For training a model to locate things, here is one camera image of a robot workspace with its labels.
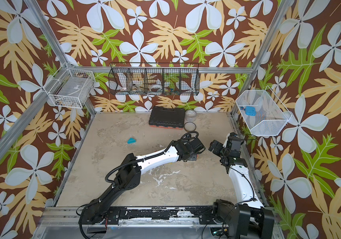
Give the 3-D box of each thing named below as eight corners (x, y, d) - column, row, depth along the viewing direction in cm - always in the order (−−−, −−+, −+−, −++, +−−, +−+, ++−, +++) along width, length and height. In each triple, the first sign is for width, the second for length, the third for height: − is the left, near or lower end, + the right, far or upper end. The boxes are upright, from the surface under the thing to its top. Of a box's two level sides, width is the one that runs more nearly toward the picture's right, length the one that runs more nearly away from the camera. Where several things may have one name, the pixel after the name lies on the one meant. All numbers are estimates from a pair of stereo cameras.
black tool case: (149, 129, 111) (148, 125, 107) (151, 110, 124) (150, 106, 120) (185, 129, 111) (185, 125, 107) (183, 110, 124) (184, 106, 120)
